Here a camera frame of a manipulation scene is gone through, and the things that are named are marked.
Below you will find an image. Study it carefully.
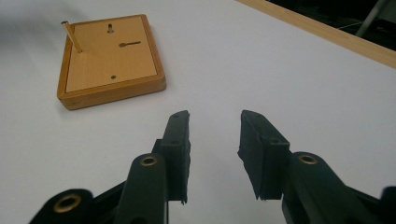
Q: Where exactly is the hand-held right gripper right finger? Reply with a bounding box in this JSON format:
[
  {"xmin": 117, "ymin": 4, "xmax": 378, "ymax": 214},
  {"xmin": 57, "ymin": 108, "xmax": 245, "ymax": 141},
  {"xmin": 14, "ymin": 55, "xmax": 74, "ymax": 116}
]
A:
[{"xmin": 237, "ymin": 109, "xmax": 384, "ymax": 224}]

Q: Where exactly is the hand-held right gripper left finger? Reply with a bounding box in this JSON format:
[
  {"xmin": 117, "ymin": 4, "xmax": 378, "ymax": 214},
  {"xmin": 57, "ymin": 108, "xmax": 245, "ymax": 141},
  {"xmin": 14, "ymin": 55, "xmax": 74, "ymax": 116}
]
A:
[{"xmin": 113, "ymin": 109, "xmax": 191, "ymax": 224}]

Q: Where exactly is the wooden photo frame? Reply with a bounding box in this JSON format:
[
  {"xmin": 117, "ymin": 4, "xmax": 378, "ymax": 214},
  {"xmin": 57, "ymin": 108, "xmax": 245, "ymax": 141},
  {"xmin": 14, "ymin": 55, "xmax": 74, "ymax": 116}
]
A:
[{"xmin": 56, "ymin": 13, "xmax": 167, "ymax": 111}]

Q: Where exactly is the white paper sheet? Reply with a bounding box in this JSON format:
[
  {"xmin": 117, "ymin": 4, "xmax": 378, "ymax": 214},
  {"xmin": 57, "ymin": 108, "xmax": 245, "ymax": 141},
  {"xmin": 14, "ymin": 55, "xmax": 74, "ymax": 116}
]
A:
[{"xmin": 0, "ymin": 0, "xmax": 396, "ymax": 224}]

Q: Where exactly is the grey metal pole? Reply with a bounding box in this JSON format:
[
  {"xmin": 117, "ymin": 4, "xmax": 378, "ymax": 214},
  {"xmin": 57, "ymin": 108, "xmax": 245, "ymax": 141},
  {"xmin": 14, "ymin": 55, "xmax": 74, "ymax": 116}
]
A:
[{"xmin": 354, "ymin": 0, "xmax": 396, "ymax": 38}]

